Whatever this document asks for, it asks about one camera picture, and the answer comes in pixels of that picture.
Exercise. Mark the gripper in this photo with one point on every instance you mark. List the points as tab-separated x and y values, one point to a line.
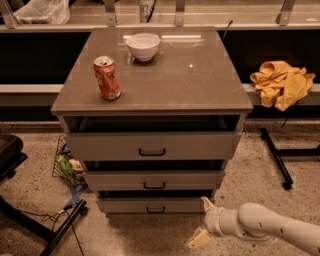
212	220

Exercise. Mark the grey bottom drawer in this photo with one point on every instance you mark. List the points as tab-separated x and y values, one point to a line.
152	202

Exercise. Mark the grey drawer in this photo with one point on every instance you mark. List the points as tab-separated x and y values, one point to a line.
152	202
174	137
153	175

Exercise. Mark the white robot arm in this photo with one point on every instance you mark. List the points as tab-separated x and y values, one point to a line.
256	224

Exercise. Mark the grey drawer cabinet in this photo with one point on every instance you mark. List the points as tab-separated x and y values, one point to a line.
191	74

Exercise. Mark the grey middle drawer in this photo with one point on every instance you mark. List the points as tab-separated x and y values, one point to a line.
153	175

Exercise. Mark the grey top drawer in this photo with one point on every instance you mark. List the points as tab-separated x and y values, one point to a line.
174	137

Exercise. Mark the black stand leg right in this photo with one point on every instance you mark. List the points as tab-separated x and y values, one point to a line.
279	154

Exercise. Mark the black stand leg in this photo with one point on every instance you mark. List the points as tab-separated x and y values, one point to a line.
279	154
51	237

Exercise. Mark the blue tape strip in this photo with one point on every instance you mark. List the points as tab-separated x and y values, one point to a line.
76	192

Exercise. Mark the yellow cloth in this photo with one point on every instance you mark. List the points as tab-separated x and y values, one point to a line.
281	85

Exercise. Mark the orange soda can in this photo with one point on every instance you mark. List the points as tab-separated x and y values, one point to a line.
104	69

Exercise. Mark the white bowl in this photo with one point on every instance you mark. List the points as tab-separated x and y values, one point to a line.
143	46

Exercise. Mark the black stand leg left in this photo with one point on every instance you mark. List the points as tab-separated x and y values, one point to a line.
51	237

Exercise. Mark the black office chair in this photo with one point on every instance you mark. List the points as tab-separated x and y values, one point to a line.
11	155

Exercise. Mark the white plastic bag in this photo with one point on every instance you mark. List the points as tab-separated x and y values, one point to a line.
44	12

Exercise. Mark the wire basket with items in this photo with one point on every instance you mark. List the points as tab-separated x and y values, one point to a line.
66	167

